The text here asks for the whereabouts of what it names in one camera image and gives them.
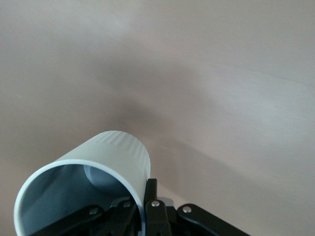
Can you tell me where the brown table cloth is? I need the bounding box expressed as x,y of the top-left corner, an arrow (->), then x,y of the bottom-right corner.
0,0 -> 315,236

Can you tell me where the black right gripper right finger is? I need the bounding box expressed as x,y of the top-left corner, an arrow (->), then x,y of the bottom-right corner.
142,177 -> 250,236

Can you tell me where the grey ribbed cup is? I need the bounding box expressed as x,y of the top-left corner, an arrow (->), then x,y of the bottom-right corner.
13,130 -> 151,236

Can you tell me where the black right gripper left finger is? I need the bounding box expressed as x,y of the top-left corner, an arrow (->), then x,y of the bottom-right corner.
31,199 -> 139,236

